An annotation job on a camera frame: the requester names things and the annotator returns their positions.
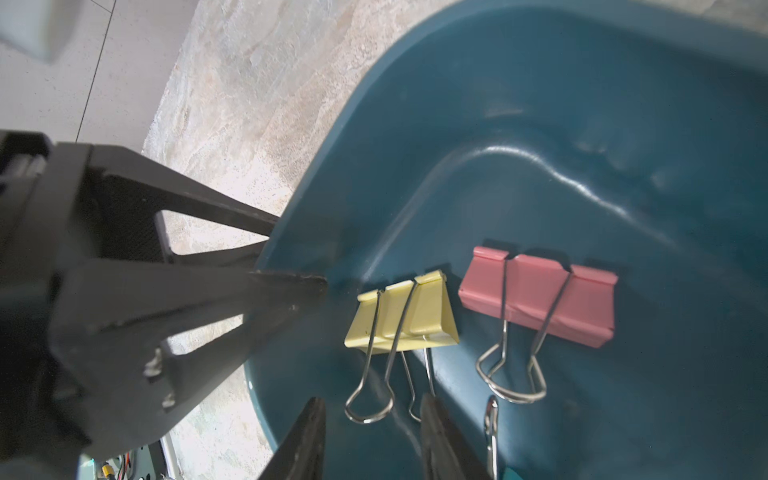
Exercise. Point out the teal binder clip large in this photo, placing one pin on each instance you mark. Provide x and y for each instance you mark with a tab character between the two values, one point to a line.
491	422

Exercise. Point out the teal plastic storage box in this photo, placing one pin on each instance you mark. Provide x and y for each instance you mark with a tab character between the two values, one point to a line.
609	134

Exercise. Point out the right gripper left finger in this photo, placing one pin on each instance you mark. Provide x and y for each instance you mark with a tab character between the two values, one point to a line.
301	455

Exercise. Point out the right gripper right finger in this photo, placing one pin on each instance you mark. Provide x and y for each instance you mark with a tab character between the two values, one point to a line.
446	454

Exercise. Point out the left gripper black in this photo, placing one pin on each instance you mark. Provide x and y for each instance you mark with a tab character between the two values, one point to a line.
145	343

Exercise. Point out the yellow binder clip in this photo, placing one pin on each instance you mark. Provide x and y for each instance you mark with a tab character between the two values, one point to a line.
410	315

